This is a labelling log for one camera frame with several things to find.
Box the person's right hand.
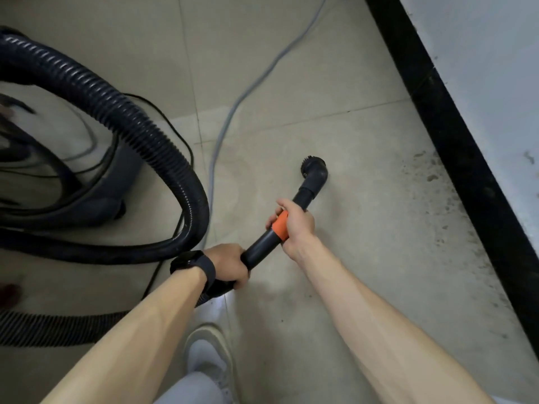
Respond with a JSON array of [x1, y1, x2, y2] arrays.
[[264, 198, 317, 264]]

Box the white shoe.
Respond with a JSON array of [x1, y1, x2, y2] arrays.
[[184, 323, 235, 404]]

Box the black smartwatch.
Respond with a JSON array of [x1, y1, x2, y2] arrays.
[[169, 249, 218, 292]]

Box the grey cable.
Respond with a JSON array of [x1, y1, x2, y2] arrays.
[[208, 0, 331, 249]]

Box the black baseboard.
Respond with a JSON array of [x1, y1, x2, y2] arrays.
[[363, 0, 539, 363]]

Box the black power cord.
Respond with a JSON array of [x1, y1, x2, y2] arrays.
[[0, 93, 195, 297]]

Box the grey vacuum cleaner orange knobs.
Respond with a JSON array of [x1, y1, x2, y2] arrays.
[[0, 79, 145, 231]]

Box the black vacuum hose with nozzle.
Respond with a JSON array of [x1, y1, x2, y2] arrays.
[[0, 25, 330, 348]]

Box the person's left hand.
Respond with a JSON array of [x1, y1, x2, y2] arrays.
[[203, 242, 252, 291]]

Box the person's right forearm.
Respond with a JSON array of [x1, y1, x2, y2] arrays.
[[293, 239, 496, 404]]

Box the light grey trousers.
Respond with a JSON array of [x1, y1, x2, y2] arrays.
[[153, 371, 228, 404]]

